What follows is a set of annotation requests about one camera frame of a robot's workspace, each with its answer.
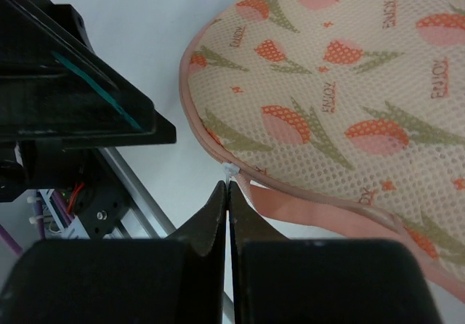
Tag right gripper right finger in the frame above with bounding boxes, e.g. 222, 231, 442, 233
228, 182, 441, 323

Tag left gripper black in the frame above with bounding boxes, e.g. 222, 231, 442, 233
1, 0, 177, 203

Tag white zipper pull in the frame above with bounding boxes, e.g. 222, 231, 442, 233
222, 162, 240, 187

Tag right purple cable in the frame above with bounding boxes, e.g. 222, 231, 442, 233
0, 189, 70, 256

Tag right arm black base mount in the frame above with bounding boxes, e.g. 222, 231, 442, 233
68, 149, 129, 239

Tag aluminium mounting rail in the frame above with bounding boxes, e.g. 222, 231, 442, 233
100, 147, 235, 323

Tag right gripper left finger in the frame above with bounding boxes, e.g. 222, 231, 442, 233
1, 182, 227, 323

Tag floral mesh laundry bag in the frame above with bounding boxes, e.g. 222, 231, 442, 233
179, 0, 464, 299

